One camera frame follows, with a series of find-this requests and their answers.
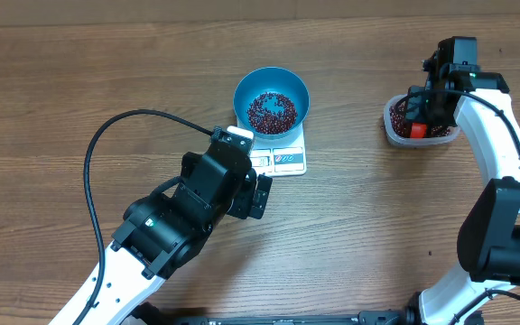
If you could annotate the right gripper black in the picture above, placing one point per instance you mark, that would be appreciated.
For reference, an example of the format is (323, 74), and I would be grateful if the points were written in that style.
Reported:
(415, 113)

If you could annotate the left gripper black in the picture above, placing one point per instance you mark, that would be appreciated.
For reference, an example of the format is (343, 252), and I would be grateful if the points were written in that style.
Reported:
(244, 208)

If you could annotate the orange measuring scoop blue handle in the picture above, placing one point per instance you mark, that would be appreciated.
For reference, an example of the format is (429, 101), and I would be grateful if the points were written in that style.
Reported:
(418, 130)

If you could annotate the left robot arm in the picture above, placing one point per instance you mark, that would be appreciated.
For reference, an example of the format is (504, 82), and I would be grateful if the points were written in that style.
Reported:
(166, 229)

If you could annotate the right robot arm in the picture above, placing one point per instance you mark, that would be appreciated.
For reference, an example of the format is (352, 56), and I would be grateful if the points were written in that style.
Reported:
(457, 93)

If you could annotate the white kitchen scale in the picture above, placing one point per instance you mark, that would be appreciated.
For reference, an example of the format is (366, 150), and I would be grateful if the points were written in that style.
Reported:
(280, 155)

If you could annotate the red beans in bowl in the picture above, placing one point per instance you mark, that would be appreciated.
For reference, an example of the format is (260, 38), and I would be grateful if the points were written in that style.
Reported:
(272, 113)

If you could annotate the blue bowl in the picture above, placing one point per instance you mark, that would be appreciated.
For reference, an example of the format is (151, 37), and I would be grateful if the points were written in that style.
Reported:
(271, 79)

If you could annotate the clear plastic container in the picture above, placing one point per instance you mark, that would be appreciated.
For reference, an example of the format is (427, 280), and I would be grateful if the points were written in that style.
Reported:
(398, 141)

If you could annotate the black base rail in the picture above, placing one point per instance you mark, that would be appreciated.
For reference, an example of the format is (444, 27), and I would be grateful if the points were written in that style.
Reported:
(146, 313)

